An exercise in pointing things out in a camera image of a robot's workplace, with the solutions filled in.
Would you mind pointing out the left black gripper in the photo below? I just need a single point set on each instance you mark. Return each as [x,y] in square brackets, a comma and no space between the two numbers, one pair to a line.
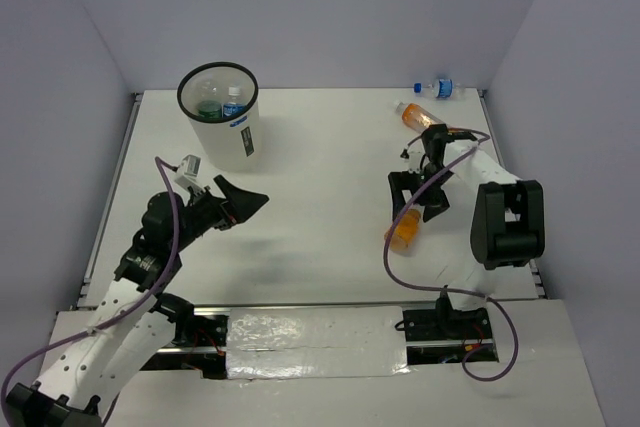
[235,207]

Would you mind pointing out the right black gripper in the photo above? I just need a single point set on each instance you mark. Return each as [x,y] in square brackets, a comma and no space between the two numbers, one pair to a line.
[400,181]

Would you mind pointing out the small orange juice bottle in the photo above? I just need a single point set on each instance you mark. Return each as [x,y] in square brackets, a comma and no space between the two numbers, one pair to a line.
[405,232]

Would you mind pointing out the long orange label bottle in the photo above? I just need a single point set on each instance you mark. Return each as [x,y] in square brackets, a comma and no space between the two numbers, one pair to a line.
[415,117]

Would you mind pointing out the blue label water bottle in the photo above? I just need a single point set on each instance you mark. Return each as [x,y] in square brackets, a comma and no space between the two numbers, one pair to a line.
[234,104]

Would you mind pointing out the green label clear bottle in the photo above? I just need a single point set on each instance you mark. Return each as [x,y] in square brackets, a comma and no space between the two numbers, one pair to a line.
[207,101]

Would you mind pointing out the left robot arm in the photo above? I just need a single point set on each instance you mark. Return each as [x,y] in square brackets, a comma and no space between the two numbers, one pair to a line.
[135,318]

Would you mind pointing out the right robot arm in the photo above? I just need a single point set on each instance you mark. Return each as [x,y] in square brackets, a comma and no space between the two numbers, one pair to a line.
[507,228]

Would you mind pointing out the white bin with black rim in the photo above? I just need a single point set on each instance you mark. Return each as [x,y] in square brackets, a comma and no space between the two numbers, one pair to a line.
[231,144]

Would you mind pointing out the small blue cap bottle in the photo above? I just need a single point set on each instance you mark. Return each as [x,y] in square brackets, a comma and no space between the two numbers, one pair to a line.
[439,89]

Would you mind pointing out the silver tape strip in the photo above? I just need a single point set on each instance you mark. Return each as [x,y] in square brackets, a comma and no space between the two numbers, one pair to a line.
[282,344]

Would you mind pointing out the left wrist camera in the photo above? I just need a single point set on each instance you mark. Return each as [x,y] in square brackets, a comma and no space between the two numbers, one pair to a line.
[190,174]

